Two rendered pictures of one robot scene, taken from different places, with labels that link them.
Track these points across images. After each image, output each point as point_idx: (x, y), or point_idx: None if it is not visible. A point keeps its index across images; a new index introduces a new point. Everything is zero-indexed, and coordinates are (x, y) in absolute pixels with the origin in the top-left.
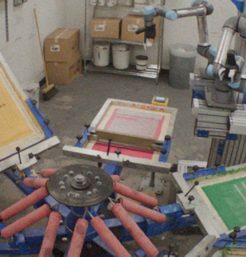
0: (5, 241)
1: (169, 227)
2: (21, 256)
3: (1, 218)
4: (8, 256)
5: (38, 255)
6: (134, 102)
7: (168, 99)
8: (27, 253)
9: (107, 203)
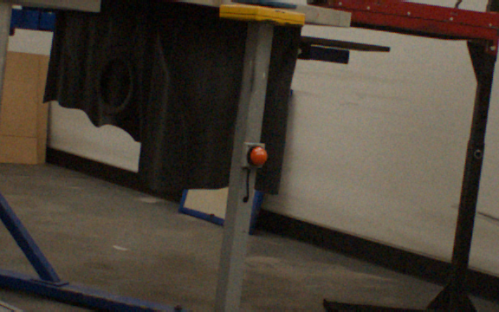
0: (255, 297)
1: None
2: (191, 293)
3: (327, 300)
4: (208, 289)
5: (170, 299)
6: (281, 1)
7: (252, 7)
8: (22, 6)
9: (24, 21)
